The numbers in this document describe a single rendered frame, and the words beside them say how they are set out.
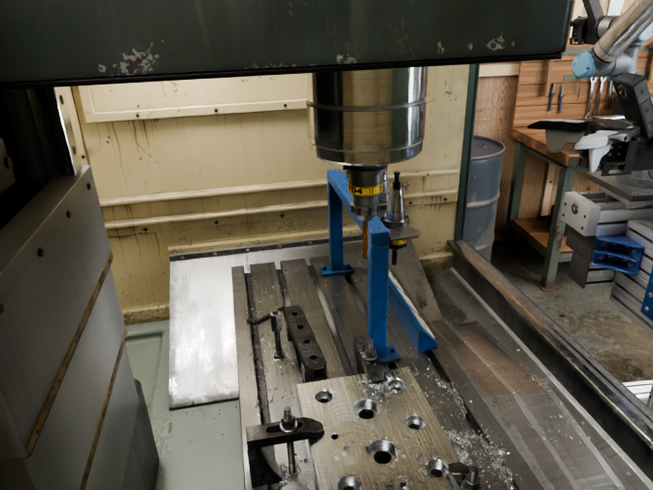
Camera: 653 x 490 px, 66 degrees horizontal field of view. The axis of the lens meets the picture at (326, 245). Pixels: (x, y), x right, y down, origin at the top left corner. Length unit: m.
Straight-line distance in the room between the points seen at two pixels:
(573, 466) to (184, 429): 0.97
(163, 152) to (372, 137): 1.18
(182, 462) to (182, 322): 0.47
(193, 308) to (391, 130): 1.21
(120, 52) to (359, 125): 0.27
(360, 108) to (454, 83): 1.25
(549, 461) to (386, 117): 0.89
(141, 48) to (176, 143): 1.19
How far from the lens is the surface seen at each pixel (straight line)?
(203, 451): 1.44
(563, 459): 1.32
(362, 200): 0.72
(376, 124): 0.62
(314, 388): 1.00
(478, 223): 3.09
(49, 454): 0.71
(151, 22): 0.54
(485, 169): 2.99
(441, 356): 1.23
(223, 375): 1.58
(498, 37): 0.62
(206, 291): 1.76
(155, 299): 1.95
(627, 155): 0.97
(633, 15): 1.73
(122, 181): 1.78
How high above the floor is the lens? 1.65
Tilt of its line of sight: 25 degrees down
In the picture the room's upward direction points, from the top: 2 degrees counter-clockwise
